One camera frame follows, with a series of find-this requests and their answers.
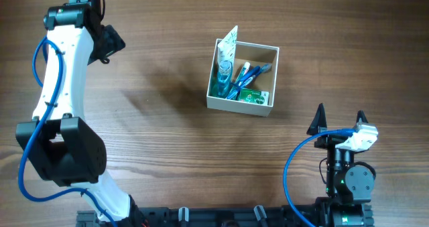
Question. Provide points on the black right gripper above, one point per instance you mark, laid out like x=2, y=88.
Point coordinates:
x=318, y=124

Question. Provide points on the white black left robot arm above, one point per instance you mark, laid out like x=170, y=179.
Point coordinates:
x=57, y=141

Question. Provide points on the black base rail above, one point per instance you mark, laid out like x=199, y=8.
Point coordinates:
x=246, y=217

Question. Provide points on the white square box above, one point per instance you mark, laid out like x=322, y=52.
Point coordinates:
x=256, y=55

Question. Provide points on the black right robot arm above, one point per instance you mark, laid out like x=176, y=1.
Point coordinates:
x=349, y=183

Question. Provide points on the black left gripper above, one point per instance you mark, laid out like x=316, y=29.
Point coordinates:
x=113, y=42

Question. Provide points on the green Dettol soap pack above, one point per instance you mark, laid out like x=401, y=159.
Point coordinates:
x=254, y=96

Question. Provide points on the blue disposable razor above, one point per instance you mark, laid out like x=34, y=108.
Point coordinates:
x=246, y=79

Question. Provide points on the blue white toothbrush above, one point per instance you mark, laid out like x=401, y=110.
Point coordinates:
x=233, y=94

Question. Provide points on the Colgate toothpaste tube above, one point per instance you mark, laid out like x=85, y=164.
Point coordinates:
x=244, y=69

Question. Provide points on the blue Listerine mouthwash bottle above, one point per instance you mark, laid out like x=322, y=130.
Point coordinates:
x=224, y=75

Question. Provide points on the white patterned cream tube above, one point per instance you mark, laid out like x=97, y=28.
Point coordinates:
x=227, y=46

